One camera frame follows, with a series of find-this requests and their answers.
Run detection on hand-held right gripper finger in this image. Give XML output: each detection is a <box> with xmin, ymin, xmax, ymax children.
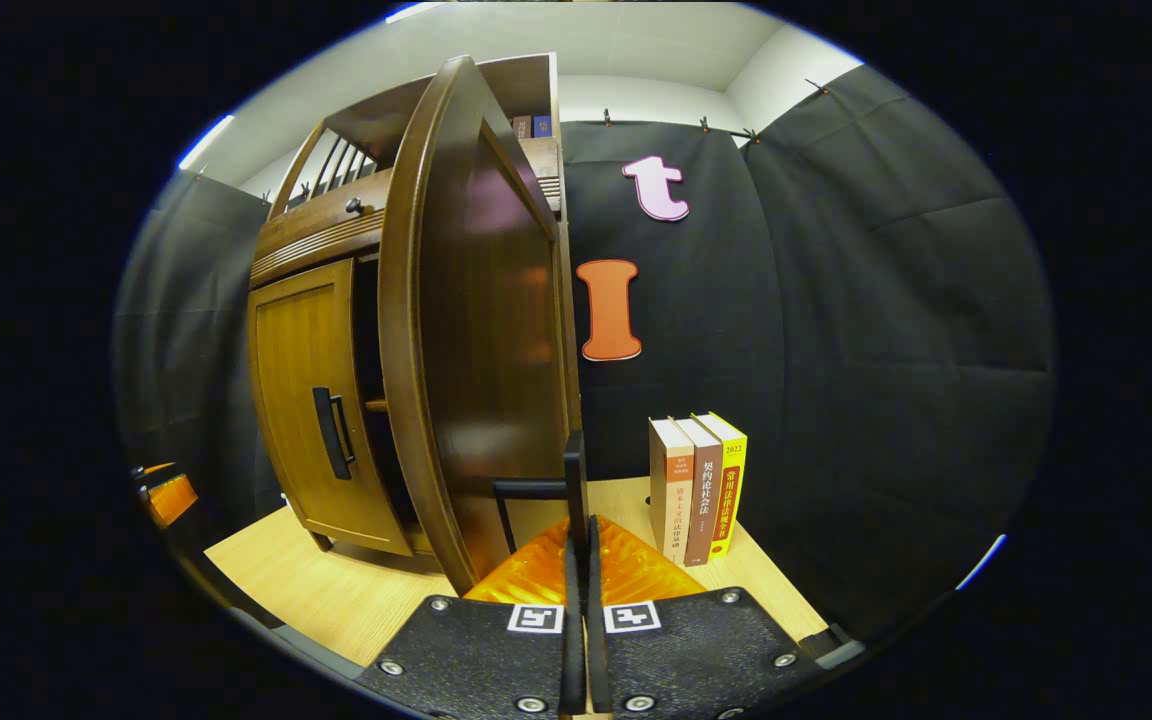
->
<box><xmin>586</xmin><ymin>515</ymin><xmax>827</xmax><ymax>719</ymax></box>
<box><xmin>356</xmin><ymin>515</ymin><xmax>587</xmax><ymax>719</ymax></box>

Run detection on wooden cabinet door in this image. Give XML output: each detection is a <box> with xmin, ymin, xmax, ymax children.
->
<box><xmin>378</xmin><ymin>55</ymin><xmax>592</xmax><ymax>596</ymax></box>
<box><xmin>248</xmin><ymin>258</ymin><xmax>415</xmax><ymax>557</ymax></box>

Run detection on wooden double-door shoe cabinet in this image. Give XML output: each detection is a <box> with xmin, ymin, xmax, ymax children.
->
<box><xmin>248</xmin><ymin>52</ymin><xmax>582</xmax><ymax>561</ymax></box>

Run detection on beige and orange book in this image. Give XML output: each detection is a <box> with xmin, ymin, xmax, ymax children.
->
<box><xmin>649</xmin><ymin>417</ymin><xmax>695</xmax><ymax>563</ymax></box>

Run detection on brown spine book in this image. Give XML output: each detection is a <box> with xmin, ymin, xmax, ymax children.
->
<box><xmin>674</xmin><ymin>416</ymin><xmax>724</xmax><ymax>568</ymax></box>

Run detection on yellow book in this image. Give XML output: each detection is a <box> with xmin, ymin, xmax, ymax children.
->
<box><xmin>693</xmin><ymin>411</ymin><xmax>748</xmax><ymax>559</ymax></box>

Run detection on narrow ceiling light strip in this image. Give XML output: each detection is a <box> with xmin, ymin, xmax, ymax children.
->
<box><xmin>178</xmin><ymin>113</ymin><xmax>235</xmax><ymax>171</ymax></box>

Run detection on black backdrop cloth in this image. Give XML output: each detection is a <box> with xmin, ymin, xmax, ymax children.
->
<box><xmin>114</xmin><ymin>65</ymin><xmax>1057</xmax><ymax>641</ymax></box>

